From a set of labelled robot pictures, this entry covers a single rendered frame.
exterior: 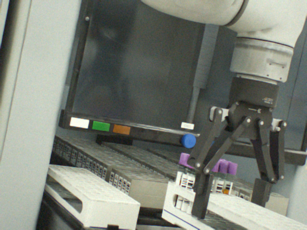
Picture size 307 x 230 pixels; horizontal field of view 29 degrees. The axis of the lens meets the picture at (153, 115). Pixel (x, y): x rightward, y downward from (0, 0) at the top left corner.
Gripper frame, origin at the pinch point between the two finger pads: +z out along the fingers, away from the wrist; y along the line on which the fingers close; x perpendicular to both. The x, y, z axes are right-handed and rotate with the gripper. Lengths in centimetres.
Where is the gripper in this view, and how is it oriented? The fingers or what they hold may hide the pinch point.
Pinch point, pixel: (229, 205)
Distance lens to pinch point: 97.0
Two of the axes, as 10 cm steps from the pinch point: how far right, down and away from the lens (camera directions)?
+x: -4.3, -1.4, 8.9
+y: 8.8, 1.6, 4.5
